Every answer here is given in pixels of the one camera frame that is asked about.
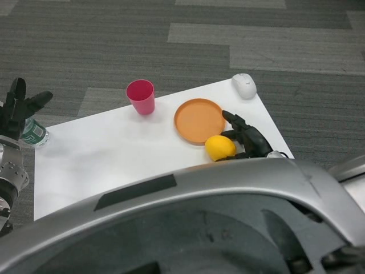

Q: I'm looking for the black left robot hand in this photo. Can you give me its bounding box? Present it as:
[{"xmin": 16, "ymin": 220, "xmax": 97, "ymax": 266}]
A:
[{"xmin": 0, "ymin": 77, "xmax": 54, "ymax": 141}]

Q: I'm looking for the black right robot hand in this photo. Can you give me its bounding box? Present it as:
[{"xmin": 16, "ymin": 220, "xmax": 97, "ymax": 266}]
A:
[{"xmin": 214, "ymin": 110, "xmax": 273, "ymax": 162}]

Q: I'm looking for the yellow lemon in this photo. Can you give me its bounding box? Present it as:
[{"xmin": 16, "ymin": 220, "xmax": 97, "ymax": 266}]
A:
[{"xmin": 205, "ymin": 135, "xmax": 237, "ymax": 161}]

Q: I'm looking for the clear water bottle green label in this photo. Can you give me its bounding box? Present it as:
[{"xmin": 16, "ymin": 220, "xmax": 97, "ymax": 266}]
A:
[{"xmin": 21, "ymin": 117, "xmax": 50, "ymax": 148}]

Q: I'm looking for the orange round plate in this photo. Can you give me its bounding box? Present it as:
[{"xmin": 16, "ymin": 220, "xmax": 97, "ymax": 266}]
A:
[{"xmin": 174, "ymin": 98, "xmax": 229, "ymax": 146}]

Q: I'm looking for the white computer mouse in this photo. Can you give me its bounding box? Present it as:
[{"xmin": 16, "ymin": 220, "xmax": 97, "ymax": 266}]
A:
[{"xmin": 231, "ymin": 73, "xmax": 257, "ymax": 100}]

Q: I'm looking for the silver robot chest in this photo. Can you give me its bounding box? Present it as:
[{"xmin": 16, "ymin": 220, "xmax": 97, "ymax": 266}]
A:
[{"xmin": 0, "ymin": 158, "xmax": 365, "ymax": 274}]

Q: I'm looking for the pink plastic cup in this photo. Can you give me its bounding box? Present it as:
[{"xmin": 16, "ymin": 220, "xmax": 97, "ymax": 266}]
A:
[{"xmin": 125, "ymin": 79, "xmax": 156, "ymax": 115}]

